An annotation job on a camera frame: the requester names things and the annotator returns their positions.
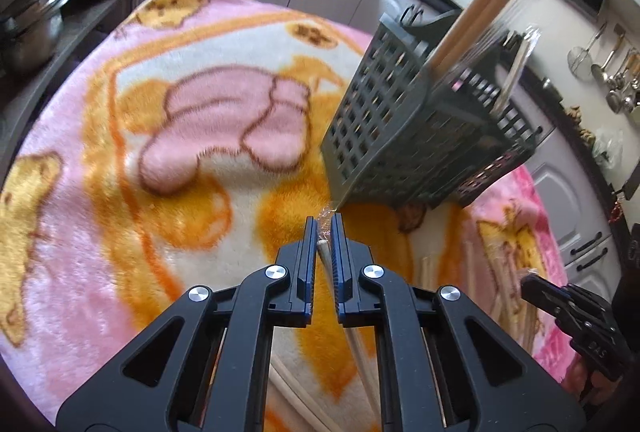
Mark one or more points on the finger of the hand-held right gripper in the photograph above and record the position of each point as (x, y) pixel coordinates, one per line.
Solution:
(542, 294)

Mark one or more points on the wooden chopsticks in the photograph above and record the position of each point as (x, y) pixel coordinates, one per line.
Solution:
(324, 254)
(517, 66)
(480, 11)
(428, 274)
(295, 392)

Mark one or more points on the steel ladle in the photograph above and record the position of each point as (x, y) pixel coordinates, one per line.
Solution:
(617, 99)
(602, 69)

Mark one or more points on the dark grey plastic utensil basket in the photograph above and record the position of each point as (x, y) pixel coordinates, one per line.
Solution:
(390, 111)

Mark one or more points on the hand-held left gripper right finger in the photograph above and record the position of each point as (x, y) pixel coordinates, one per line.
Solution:
(336, 274)

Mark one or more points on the stacked steel pots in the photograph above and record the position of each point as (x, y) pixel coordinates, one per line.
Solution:
(32, 29)

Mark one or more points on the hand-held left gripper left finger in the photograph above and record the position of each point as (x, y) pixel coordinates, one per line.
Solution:
(312, 274)

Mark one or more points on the clear plastic bag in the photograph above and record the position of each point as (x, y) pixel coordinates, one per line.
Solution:
(610, 149)

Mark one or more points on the metal shelf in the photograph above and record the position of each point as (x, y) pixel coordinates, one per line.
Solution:
(60, 61)

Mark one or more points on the pink bear print blanket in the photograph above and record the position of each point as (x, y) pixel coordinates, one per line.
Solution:
(200, 136)

